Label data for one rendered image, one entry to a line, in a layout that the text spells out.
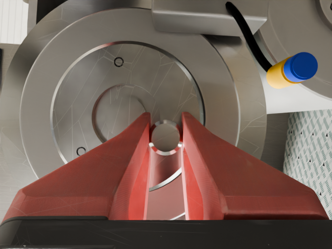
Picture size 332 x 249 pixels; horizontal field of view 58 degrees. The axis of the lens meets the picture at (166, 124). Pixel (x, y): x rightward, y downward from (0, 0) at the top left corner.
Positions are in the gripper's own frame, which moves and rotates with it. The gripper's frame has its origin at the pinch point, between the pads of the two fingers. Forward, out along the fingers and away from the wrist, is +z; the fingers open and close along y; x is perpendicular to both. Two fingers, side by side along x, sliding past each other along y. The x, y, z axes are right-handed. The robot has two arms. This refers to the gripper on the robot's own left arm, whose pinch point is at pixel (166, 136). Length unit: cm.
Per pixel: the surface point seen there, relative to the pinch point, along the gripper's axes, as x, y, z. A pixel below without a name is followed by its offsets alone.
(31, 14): -2.8, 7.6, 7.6
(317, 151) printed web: 13.0, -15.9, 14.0
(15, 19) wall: 79, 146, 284
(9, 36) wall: 93, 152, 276
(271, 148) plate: 24.0, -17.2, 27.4
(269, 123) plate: 20.7, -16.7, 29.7
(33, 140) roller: 2.1, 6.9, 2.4
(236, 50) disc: -1.4, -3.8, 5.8
